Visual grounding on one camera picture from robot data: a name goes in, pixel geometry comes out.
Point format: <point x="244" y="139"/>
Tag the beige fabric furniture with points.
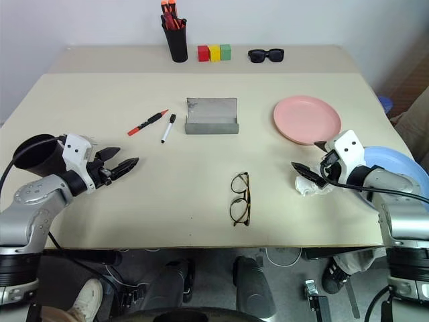
<point x="415" y="117"/>

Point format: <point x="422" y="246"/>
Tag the red and black marker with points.
<point x="168" y="20"/>

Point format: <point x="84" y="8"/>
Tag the metal caster bracket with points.
<point x="315" y="298"/>

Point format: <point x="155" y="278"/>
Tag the green wooden block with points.
<point x="226" y="52"/>

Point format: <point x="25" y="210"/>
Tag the dark rounded robot torso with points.
<point x="194" y="315"/>

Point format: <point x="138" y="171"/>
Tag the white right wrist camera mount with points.
<point x="350" y="147"/>

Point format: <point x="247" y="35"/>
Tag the pink plate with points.
<point x="306" y="117"/>

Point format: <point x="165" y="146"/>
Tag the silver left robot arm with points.
<point x="31" y="214"/>

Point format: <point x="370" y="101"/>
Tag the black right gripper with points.
<point x="333" y="167"/>

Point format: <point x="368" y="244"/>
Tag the red marker with black grip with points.
<point x="145" y="123"/>

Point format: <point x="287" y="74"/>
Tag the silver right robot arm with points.
<point x="399" y="201"/>

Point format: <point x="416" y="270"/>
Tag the blue round container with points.
<point x="385" y="104"/>

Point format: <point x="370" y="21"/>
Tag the white marker with black cap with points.
<point x="167" y="129"/>

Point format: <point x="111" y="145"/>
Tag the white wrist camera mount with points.
<point x="75" y="147"/>
<point x="350" y="147"/>

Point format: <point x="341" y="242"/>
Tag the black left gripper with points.
<point x="100" y="171"/>

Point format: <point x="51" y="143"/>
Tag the red wooden block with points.
<point x="203" y="54"/>

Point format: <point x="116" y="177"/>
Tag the black striped sneaker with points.
<point x="335" y="276"/>

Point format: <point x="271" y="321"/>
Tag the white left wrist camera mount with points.
<point x="75" y="147"/>

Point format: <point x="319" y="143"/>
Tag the yellow wooden block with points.
<point x="214" y="53"/>

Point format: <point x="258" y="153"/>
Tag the tortoiseshell eyeglasses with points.
<point x="248" y="198"/>

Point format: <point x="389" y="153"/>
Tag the crumpled white tissue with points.
<point x="306" y="188"/>

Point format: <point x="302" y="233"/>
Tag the grey trouser leg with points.
<point x="360" y="260"/>

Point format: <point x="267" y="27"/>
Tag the white sneaker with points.
<point x="87" y="298"/>

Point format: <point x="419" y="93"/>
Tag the black pen holder cup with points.
<point x="176" y="45"/>

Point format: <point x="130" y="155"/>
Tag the empty black cup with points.
<point x="40" y="157"/>

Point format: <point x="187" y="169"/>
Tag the black sunglasses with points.
<point x="266" y="55"/>

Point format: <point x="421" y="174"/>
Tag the light blue plate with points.
<point x="388" y="159"/>

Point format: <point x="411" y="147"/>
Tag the grey open glasses case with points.
<point x="211" y="115"/>

